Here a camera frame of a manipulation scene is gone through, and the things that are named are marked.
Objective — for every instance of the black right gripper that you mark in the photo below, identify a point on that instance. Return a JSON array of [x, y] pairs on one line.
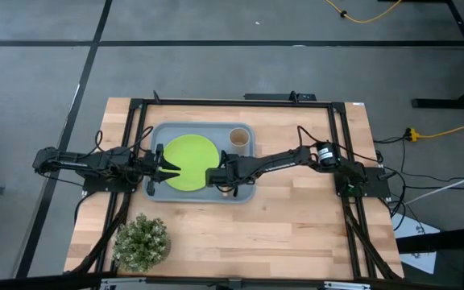
[[234, 173]]

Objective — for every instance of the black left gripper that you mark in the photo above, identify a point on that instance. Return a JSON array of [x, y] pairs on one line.
[[153, 169]]

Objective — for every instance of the lime green plate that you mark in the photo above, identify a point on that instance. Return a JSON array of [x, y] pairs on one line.
[[191, 153]]

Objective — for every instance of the beige paper cup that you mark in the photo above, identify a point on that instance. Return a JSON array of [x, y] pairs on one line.
[[239, 139]]

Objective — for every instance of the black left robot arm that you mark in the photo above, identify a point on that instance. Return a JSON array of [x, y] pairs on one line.
[[75, 163]]

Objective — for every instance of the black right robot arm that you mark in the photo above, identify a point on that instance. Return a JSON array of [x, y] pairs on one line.
[[280, 161]]

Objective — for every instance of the grey plastic tray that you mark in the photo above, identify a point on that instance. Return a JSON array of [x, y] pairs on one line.
[[191, 196]]

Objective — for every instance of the small artificial potted plant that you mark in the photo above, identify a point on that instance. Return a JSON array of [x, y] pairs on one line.
[[141, 243]]

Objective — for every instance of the white paper sheet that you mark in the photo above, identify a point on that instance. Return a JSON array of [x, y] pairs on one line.
[[409, 229]]

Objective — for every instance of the yellow power plug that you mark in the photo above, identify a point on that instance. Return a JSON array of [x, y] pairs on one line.
[[412, 134]]

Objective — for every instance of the black floor beam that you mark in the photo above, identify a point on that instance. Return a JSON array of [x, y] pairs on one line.
[[441, 241]]

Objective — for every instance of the black neighbouring table stand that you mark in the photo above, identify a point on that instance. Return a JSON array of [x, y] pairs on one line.
[[449, 103]]

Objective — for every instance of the black aluminium table frame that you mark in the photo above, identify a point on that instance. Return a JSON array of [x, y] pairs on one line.
[[236, 103]]

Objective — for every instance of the silver bracket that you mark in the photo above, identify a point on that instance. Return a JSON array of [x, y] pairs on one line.
[[346, 286], [123, 284]]

